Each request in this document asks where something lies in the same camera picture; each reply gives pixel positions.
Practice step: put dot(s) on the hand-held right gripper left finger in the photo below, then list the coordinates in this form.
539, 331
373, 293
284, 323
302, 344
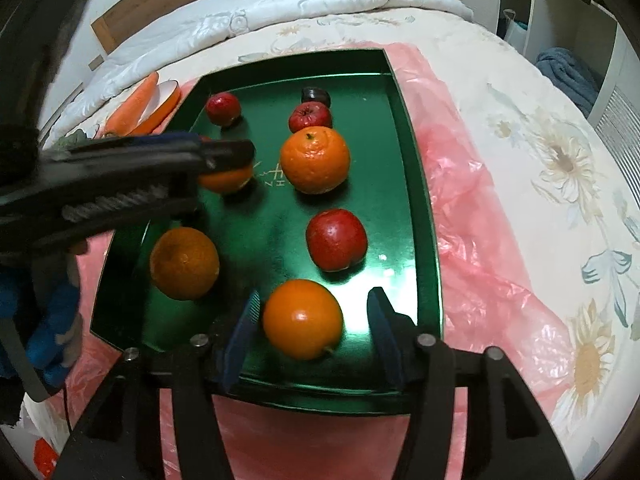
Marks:
240, 345

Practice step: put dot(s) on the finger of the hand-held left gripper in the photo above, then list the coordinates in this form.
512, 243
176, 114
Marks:
150, 165
165, 136

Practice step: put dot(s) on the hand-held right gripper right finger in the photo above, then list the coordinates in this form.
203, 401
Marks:
382, 340

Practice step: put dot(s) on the small red apple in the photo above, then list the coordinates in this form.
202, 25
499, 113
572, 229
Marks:
310, 116
336, 239
223, 108

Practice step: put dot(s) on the orange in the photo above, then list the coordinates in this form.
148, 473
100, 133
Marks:
315, 160
184, 262
302, 317
225, 182

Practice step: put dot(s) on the green tray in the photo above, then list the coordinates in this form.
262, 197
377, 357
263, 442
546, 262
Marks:
280, 240

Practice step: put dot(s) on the dark plum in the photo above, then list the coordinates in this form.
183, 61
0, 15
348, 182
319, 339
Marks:
316, 95

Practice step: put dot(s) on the person's left hand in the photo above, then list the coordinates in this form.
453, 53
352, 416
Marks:
55, 310

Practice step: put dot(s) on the orange rimmed plate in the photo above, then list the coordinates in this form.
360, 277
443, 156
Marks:
167, 97

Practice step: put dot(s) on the carrot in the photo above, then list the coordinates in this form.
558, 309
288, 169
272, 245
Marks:
132, 102

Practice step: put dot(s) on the green leafy vegetable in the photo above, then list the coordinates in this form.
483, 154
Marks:
75, 141

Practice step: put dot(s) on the wooden headboard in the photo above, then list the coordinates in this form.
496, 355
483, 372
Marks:
150, 0

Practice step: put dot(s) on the white duvet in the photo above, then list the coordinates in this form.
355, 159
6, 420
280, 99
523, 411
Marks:
250, 10

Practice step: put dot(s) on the pink plastic sheet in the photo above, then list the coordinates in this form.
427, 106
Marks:
475, 210

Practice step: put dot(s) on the blue towel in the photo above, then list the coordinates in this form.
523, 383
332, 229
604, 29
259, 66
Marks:
565, 72

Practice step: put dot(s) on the white louvred panel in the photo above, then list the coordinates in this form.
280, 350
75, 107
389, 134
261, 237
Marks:
620, 115

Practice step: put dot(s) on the white bag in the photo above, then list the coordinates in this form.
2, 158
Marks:
515, 35

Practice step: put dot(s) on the wall switch panel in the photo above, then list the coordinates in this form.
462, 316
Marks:
96, 62

